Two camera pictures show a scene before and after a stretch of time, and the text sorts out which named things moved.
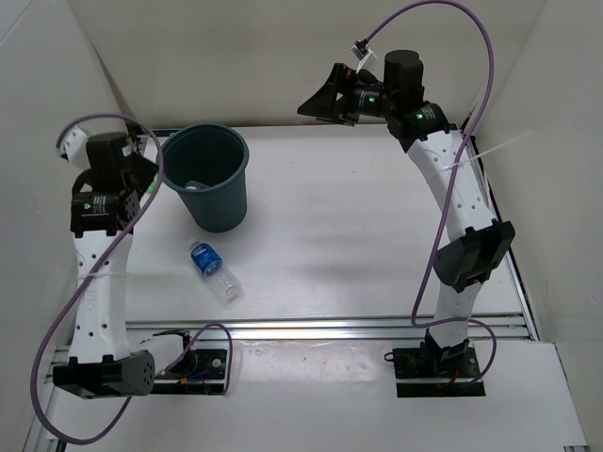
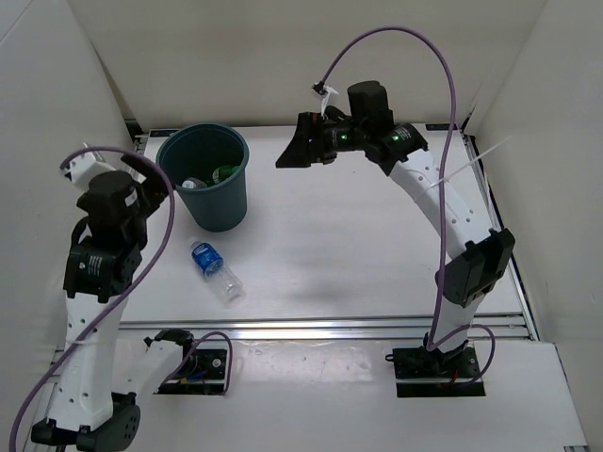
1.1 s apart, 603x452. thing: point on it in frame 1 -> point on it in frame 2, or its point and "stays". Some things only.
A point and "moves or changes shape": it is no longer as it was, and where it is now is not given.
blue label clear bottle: x=212 y=267 stays
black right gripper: x=324 y=106 -> x=301 y=151
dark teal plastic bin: x=206 y=164 stays
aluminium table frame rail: x=305 y=328 stays
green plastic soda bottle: x=153 y=185 moves or changes shape
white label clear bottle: x=194 y=185 stays
